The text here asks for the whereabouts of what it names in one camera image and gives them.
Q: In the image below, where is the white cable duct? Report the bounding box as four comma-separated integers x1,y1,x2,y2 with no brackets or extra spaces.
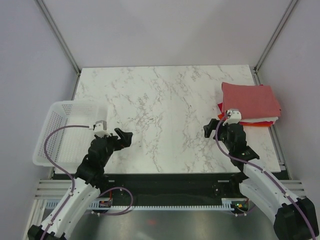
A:
46,197,256,210

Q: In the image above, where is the pink t shirt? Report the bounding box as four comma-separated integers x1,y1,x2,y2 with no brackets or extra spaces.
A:
221,82,281,120

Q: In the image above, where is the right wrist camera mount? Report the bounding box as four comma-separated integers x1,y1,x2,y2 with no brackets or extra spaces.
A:
223,108,242,126

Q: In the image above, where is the white folded t shirt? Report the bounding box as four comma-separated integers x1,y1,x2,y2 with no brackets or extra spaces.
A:
241,116,279,124

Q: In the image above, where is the right aluminium frame post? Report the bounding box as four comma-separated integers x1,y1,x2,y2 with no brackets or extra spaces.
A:
252,0,300,75

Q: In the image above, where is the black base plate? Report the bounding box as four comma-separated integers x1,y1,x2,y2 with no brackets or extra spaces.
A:
103,173,244,206

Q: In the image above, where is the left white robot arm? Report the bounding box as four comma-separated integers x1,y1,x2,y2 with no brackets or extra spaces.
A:
27,128,133,240

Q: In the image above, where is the white plastic basket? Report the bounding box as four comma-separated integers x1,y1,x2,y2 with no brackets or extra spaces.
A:
32,100,108,169

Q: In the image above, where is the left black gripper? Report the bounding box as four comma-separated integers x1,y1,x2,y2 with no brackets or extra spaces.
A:
94,127,132,167

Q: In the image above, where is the aluminium frame post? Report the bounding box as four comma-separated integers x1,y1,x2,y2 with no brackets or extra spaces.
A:
33,0,82,76
252,0,300,75

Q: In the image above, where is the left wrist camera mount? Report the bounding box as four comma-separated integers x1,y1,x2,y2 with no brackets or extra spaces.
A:
89,120,111,138

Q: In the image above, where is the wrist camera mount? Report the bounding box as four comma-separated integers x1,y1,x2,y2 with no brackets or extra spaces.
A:
223,108,242,126
89,120,111,138

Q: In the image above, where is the orange folded t shirt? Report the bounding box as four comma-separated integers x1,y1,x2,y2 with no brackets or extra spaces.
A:
217,113,273,128

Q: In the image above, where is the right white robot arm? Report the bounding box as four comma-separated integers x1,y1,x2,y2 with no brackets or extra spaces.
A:
203,118,320,240

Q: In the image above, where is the red folded t shirt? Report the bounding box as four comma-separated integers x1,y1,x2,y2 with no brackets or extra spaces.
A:
217,102,275,127

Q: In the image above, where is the left aluminium frame post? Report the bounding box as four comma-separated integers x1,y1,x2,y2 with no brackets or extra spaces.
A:
33,0,82,76

